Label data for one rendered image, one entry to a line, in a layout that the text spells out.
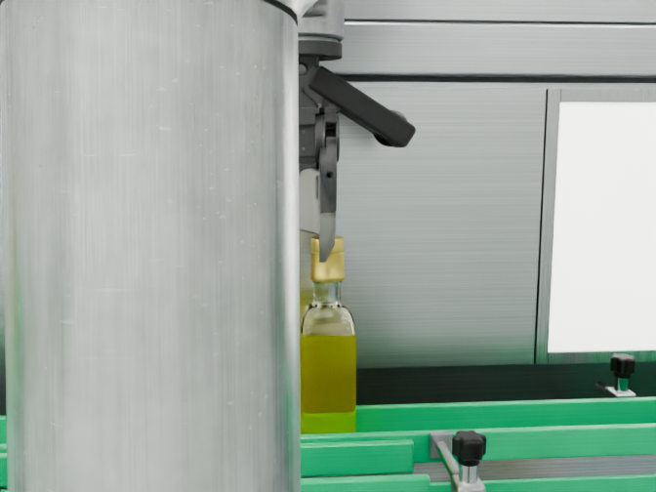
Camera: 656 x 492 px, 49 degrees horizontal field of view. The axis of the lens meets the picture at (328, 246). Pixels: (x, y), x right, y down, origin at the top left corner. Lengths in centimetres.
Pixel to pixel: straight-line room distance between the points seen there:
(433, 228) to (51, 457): 71
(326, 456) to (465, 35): 50
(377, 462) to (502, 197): 35
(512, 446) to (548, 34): 47
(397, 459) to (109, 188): 59
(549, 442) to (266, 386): 62
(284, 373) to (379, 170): 66
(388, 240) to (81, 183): 70
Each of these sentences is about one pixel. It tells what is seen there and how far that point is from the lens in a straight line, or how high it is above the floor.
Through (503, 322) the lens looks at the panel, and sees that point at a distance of 92.
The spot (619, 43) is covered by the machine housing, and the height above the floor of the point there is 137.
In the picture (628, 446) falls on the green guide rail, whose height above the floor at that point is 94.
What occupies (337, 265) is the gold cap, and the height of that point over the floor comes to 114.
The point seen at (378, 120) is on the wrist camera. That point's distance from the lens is 71.
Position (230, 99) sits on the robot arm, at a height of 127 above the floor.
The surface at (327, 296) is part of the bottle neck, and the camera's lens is 73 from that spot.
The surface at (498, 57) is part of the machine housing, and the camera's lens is 89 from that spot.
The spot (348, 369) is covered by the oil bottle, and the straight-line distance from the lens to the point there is 74.
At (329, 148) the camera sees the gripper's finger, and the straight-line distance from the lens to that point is 68.
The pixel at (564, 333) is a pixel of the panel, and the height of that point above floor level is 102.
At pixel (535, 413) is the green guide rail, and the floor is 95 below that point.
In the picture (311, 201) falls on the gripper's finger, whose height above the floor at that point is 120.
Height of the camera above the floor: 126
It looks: 9 degrees down
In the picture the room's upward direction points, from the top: straight up
